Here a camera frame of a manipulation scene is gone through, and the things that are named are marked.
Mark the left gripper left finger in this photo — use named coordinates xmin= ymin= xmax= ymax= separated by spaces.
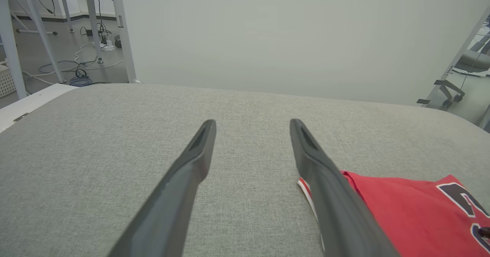
xmin=107 ymin=119 xmax=217 ymax=257

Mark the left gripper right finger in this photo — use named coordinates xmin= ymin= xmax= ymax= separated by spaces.
xmin=289 ymin=119 xmax=400 ymax=257

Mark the red and white jersey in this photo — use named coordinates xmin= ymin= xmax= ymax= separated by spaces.
xmin=298 ymin=170 xmax=490 ymax=257

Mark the white power strip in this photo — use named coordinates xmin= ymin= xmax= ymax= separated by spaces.
xmin=92 ymin=39 xmax=116 ymax=52

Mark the white flat board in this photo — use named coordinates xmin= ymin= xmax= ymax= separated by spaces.
xmin=0 ymin=83 xmax=78 ymax=133

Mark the white partition panel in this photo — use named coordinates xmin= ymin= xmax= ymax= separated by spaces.
xmin=111 ymin=0 xmax=490 ymax=107

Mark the grey office chair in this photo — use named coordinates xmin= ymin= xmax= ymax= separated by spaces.
xmin=438 ymin=14 xmax=490 ymax=109

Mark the white perforated basket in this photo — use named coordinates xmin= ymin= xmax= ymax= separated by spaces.
xmin=0 ymin=63 xmax=16 ymax=98

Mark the white desk with metal legs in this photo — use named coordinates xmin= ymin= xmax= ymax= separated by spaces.
xmin=0 ymin=0 xmax=104 ymax=99

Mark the blue coiled cable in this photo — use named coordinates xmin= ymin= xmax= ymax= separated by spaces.
xmin=69 ymin=69 xmax=93 ymax=87

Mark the white floor cable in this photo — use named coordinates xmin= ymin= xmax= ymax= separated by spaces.
xmin=22 ymin=42 xmax=125 ymax=86

